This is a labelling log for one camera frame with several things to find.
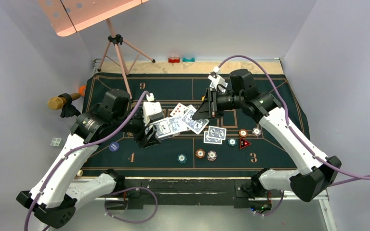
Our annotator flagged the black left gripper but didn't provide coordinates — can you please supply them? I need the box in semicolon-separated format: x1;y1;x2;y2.
112;109;161;147

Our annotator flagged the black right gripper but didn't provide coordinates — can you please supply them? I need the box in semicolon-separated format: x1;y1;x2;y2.
193;87;244;120

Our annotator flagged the ace of spades card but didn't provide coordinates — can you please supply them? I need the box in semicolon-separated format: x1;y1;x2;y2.
186;104;197;112

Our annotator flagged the blue playing card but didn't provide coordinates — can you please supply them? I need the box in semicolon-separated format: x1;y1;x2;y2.
203;131;223;145
180;108;209;134
207;126;227;140

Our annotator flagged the blue white card deck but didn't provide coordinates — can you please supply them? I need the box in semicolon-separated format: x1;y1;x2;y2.
145;116;190;141

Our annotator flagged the purple small blind button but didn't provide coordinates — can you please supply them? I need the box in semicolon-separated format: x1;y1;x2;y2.
108;141;120;152

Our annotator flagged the black red all-in triangle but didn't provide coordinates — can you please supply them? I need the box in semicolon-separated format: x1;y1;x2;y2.
239;137;251;150

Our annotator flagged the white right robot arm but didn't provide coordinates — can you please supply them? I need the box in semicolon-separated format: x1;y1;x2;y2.
192;67;342;202

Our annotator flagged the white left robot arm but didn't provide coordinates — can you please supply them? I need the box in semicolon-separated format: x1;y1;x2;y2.
16;89;162;229

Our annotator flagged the orange yellow chip stack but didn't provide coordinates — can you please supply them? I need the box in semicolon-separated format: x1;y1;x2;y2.
195;149;205;158

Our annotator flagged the white pink chip stack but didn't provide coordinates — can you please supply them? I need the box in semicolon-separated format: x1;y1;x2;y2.
207;151;217;161

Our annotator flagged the green poker mat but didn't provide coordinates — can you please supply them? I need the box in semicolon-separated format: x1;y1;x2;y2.
76;72;324;179

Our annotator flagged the teal block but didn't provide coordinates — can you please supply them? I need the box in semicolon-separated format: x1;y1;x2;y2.
182;56;195;62

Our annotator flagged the red block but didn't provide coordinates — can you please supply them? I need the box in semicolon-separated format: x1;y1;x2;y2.
168;56;181;63

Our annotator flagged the grey lego brick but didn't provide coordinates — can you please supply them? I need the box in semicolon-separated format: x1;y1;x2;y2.
50;137;63;147

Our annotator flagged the gold microphone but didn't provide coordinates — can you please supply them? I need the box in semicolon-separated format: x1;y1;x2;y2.
47;93;81;110

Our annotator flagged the pink music stand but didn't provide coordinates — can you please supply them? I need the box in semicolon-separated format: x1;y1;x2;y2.
38;0;155;96

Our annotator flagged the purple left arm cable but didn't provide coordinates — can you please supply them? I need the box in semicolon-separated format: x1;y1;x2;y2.
24;90;159;231

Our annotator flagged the white left camera box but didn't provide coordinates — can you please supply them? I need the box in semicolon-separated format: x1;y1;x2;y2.
142;93;164;126

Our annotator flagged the aluminium rail frame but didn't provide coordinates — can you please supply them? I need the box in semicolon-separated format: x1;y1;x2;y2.
38;177;338;231

